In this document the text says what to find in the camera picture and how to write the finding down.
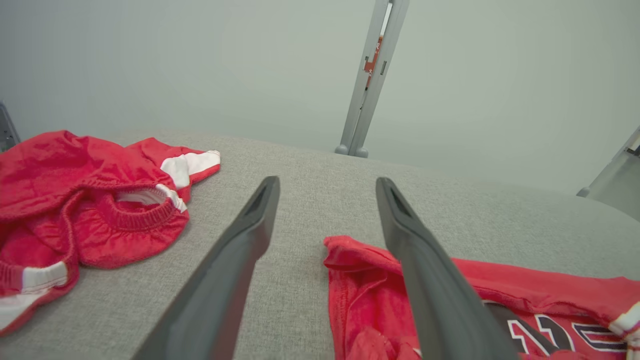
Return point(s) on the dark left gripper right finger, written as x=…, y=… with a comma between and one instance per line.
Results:
x=440, y=300

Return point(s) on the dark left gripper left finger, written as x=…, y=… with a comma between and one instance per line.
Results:
x=215, y=290

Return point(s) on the red jersey with white stripes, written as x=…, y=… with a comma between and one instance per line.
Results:
x=370, y=305

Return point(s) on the red shorts with white band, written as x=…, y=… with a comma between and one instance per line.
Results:
x=50, y=175

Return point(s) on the dark grey frame piece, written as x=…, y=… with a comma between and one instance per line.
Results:
x=6, y=130

